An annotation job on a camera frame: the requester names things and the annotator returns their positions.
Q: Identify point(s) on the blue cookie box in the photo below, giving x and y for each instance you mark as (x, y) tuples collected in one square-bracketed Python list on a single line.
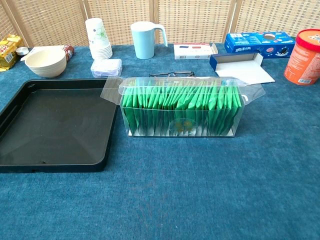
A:
[(250, 45)]

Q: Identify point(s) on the cream bowl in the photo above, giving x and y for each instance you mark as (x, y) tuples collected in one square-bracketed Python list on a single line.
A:
[(45, 62)]

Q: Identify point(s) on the small clear plastic case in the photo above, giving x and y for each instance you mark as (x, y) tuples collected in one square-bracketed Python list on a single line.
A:
[(106, 68)]

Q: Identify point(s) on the black plastic tray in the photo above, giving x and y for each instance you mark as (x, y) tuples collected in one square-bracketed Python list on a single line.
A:
[(50, 125)]

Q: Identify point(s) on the light blue pitcher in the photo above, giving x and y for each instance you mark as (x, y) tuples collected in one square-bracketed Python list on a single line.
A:
[(143, 42)]

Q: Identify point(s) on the wicker folding screen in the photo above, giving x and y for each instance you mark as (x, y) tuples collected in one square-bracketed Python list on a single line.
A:
[(200, 20)]

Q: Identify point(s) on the yellow biscuit pack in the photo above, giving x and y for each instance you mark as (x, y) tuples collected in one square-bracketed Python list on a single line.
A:
[(8, 52)]

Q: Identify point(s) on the white red blue card box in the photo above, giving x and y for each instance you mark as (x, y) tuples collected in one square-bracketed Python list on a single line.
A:
[(192, 51)]

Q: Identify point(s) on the green tea packets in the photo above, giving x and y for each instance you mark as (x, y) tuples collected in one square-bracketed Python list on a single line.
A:
[(180, 100)]

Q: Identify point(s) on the clear box of green packets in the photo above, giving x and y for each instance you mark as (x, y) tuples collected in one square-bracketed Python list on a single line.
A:
[(180, 131)]

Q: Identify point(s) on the orange canister red lid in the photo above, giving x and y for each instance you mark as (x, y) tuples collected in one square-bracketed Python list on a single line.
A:
[(302, 62)]

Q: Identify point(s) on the thin-framed eyeglasses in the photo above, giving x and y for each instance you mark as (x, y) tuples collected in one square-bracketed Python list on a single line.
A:
[(172, 74)]

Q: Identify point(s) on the blue tablecloth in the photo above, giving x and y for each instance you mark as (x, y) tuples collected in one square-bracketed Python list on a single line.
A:
[(175, 187)]

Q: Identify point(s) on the small white round cap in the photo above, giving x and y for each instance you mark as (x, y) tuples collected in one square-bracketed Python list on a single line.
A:
[(22, 50)]

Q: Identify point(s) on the open blue white carton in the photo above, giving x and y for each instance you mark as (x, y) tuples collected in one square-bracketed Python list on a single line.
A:
[(245, 72)]

